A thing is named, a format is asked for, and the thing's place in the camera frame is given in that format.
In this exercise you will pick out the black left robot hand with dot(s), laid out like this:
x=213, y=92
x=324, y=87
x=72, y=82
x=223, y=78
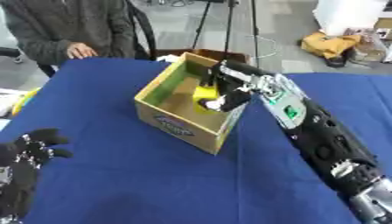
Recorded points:
x=25, y=163

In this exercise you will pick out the yellow green toy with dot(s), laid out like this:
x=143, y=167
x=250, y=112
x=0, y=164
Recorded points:
x=23, y=100

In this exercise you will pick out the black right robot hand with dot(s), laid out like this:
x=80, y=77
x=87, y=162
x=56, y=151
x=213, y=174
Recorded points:
x=230, y=84

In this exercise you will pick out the person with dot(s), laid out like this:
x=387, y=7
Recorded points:
x=66, y=26

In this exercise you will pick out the black chair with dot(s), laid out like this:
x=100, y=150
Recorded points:
x=143, y=32

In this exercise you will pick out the tan cardboard box green inside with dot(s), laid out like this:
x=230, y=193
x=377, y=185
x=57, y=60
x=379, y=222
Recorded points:
x=189, y=113

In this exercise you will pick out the person's hand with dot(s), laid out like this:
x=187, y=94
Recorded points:
x=80, y=51

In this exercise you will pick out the black tripod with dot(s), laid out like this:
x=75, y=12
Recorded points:
x=229, y=26

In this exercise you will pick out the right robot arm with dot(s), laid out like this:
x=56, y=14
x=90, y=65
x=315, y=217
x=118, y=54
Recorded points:
x=316, y=128

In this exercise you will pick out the yellow bag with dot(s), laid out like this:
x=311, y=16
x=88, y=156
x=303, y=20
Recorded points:
x=326, y=43

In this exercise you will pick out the brown cardboard box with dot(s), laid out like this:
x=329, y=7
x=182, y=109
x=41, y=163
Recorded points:
x=214, y=54

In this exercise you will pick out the yellow block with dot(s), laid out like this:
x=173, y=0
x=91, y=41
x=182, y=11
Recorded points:
x=205, y=96

